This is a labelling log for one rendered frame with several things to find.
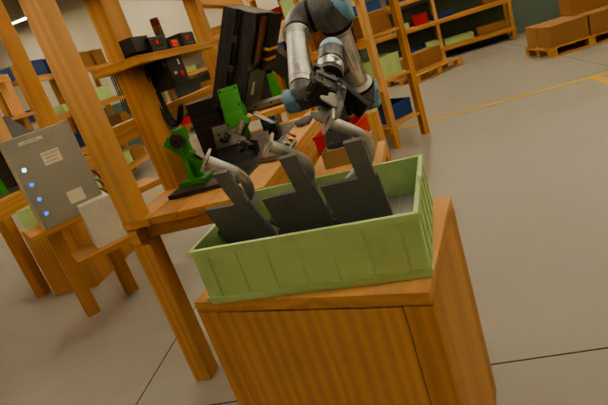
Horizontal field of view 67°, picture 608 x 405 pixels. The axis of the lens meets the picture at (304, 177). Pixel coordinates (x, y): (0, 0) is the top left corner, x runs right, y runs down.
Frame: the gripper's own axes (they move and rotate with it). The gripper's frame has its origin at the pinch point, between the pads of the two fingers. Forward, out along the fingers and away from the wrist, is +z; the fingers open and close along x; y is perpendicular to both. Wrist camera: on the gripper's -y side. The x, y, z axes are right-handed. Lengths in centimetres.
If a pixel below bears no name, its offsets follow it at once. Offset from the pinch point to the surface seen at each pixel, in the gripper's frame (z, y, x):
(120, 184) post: -44, 52, -101
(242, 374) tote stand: 32, -7, -74
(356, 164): 5.9, -8.5, -4.8
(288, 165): 5.1, 5.9, -13.6
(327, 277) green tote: 22.6, -12.7, -28.3
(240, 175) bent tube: 2.0, 15.0, -25.6
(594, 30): -566, -436, -69
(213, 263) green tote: 18.1, 13.4, -43.9
